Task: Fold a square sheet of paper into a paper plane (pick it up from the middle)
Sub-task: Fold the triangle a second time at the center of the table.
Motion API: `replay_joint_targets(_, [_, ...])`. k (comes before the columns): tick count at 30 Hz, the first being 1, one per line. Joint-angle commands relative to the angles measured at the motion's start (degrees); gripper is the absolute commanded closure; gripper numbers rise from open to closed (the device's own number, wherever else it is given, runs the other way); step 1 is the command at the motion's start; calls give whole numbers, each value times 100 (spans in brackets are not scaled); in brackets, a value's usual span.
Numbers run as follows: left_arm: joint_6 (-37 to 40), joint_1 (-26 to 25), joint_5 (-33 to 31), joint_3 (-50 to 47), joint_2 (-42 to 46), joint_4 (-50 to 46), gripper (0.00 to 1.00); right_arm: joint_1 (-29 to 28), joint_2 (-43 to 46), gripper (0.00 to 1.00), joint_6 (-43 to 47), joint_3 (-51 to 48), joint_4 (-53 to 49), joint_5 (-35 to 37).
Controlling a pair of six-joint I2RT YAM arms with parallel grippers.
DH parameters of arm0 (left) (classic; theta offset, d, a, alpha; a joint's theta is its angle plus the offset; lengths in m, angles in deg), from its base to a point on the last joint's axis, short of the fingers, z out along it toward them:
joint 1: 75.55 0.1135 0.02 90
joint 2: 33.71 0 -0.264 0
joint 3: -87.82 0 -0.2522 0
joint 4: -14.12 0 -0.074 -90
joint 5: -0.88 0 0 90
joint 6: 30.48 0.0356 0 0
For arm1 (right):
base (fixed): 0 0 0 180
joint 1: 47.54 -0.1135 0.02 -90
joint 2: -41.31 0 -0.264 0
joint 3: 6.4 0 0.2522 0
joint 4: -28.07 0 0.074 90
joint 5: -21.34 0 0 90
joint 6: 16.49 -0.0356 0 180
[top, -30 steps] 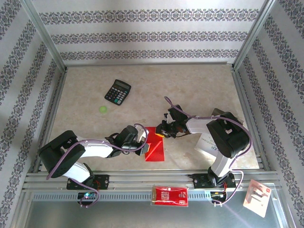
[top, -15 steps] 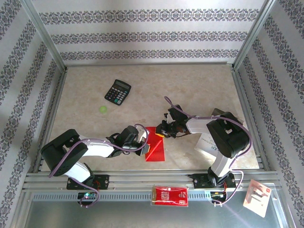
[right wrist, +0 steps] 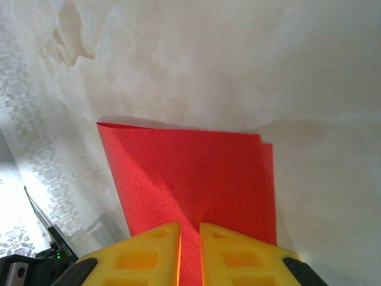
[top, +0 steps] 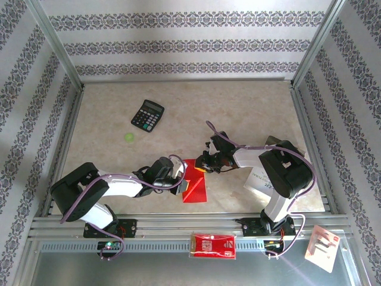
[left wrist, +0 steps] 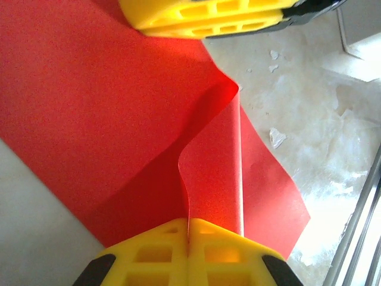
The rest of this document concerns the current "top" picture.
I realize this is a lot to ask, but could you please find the red packet in clear sleeve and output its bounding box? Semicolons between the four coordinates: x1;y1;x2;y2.
189;232;238;260

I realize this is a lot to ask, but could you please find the thin aluminium frame rail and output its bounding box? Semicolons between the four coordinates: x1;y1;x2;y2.
82;77;294;86

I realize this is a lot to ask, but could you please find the red paper sheet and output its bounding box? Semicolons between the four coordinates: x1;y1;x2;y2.
181;158;208;204

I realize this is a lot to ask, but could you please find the grey metal shelf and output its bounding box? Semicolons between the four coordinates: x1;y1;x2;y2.
29;251;358;286

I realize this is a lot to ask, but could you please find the white red tag card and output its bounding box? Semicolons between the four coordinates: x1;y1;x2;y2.
304;225;341;273

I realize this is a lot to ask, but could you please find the aluminium side frame rail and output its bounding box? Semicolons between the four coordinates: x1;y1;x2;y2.
41;85;86;217
290;85;339;214

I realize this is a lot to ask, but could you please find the aluminium corner post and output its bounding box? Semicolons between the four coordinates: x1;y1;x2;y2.
293;0;349;86
25;0;84;87

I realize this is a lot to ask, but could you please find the small circuit board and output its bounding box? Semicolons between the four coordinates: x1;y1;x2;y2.
97;240;123;254
263;240;283;254

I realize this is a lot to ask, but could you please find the black calculator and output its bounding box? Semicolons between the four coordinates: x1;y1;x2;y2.
130;99;165;134

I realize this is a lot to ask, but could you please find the booklet with bread photo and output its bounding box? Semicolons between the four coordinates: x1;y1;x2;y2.
243;135;307;196

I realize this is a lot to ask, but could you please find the slotted grey cable duct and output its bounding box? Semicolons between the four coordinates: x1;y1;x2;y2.
38;241;298;254

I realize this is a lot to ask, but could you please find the wide aluminium base rail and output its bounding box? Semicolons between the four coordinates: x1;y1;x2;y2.
28;212;352;241

